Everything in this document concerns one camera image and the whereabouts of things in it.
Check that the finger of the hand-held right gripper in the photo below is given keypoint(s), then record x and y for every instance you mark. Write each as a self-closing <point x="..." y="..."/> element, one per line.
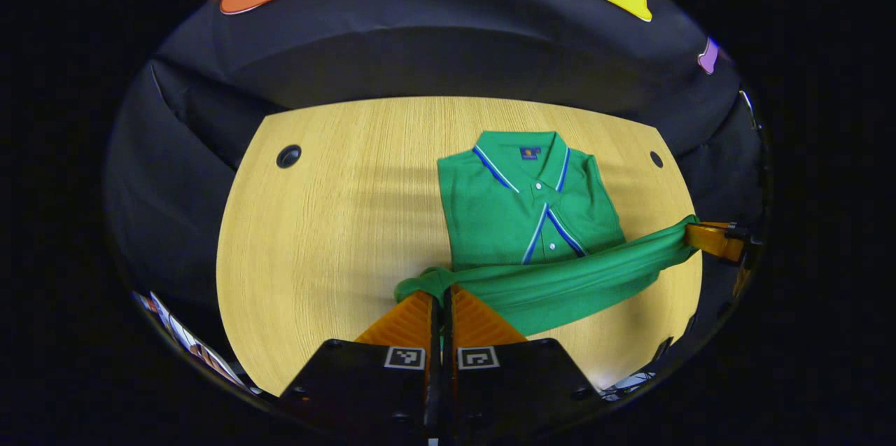
<point x="710" y="239"/>

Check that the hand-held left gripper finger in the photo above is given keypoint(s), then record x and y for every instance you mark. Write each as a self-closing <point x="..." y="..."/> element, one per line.
<point x="434" y="362"/>
<point x="449" y="376"/>

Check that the green T-shirt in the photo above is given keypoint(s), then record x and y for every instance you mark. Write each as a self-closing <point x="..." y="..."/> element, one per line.
<point x="511" y="208"/>

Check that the black table grommet hole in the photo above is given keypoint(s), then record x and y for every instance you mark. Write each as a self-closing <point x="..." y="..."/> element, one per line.
<point x="656" y="159"/>
<point x="288" y="155"/>

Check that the colourful printed papers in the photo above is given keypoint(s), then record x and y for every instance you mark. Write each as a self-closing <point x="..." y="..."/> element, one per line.
<point x="185" y="341"/>

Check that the black backdrop cloth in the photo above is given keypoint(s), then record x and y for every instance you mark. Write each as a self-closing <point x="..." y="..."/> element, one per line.
<point x="420" y="33"/>

